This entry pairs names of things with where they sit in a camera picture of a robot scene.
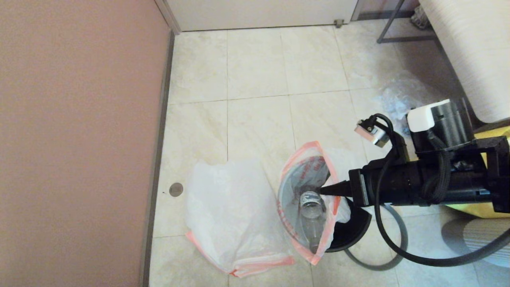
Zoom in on white ribbed cylinder container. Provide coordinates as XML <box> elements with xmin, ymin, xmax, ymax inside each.
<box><xmin>441</xmin><ymin>218</ymin><xmax>510</xmax><ymax>268</ymax></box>

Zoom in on grey patterned slipper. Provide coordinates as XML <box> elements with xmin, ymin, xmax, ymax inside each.
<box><xmin>410</xmin><ymin>6</ymin><xmax>431</xmax><ymax>30</ymax></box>

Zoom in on white door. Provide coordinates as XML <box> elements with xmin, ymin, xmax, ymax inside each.
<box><xmin>165</xmin><ymin>0</ymin><xmax>359</xmax><ymax>33</ymax></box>

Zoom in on used trash bag red print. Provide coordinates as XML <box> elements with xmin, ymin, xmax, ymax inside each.
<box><xmin>278</xmin><ymin>141</ymin><xmax>351</xmax><ymax>265</ymax></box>

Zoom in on yellow fabric bag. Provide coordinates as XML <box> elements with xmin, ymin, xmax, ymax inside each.
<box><xmin>446</xmin><ymin>127</ymin><xmax>510</xmax><ymax>219</ymax></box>

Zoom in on grey bin ring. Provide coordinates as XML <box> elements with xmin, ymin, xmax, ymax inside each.
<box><xmin>345</xmin><ymin>205</ymin><xmax>409</xmax><ymax>271</ymax></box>

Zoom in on white trash bag pink drawstring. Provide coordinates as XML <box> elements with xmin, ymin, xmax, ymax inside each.
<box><xmin>185</xmin><ymin>159</ymin><xmax>295</xmax><ymax>278</ymax></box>

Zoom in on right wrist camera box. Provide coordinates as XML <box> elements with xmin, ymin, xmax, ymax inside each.
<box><xmin>355</xmin><ymin>119</ymin><xmax>390</xmax><ymax>148</ymax></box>

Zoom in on clear plastic bag dark contents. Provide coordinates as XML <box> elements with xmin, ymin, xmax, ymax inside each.
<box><xmin>377</xmin><ymin>78</ymin><xmax>443</xmax><ymax>124</ymax></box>

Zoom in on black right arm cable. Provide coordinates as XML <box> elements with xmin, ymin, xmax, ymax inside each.
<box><xmin>369</xmin><ymin>114</ymin><xmax>510</xmax><ymax>267</ymax></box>

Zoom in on black round trash bin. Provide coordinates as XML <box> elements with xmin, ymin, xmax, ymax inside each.
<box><xmin>319</xmin><ymin>197</ymin><xmax>372</xmax><ymax>253</ymax></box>

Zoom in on grey metal frame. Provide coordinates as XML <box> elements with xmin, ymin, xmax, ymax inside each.
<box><xmin>377</xmin><ymin>0</ymin><xmax>439</xmax><ymax>44</ymax></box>

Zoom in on cream textured table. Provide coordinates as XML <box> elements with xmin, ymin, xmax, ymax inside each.
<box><xmin>418</xmin><ymin>0</ymin><xmax>510</xmax><ymax>124</ymax></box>

